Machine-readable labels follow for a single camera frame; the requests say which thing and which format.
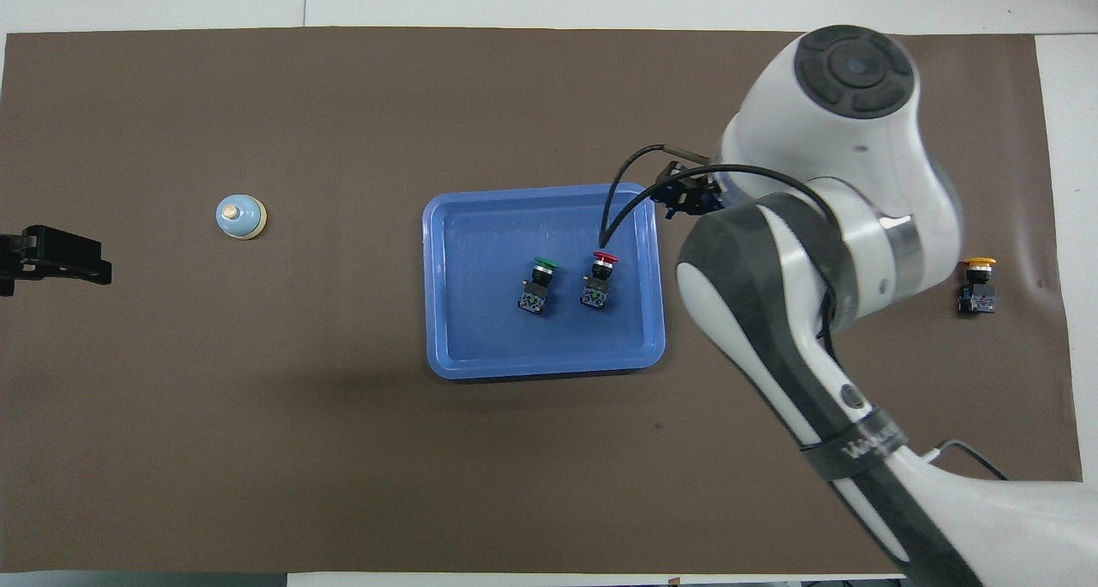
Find blue plastic tray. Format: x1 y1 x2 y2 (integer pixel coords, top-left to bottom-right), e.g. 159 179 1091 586
421 183 667 381

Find brown table mat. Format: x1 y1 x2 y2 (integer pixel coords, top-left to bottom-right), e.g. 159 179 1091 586
0 27 1083 575

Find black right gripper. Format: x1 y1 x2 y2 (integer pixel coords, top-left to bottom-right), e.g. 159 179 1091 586
649 165 727 221

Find yellow push button switch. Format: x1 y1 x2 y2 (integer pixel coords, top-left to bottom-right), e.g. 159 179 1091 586
957 257 998 315

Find green push button switch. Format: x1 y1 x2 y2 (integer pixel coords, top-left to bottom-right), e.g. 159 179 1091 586
517 257 560 317

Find light blue desk bell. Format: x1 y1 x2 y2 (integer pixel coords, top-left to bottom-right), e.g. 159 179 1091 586
215 193 268 241

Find red push button switch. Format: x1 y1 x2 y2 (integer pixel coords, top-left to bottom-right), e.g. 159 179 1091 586
580 251 619 310

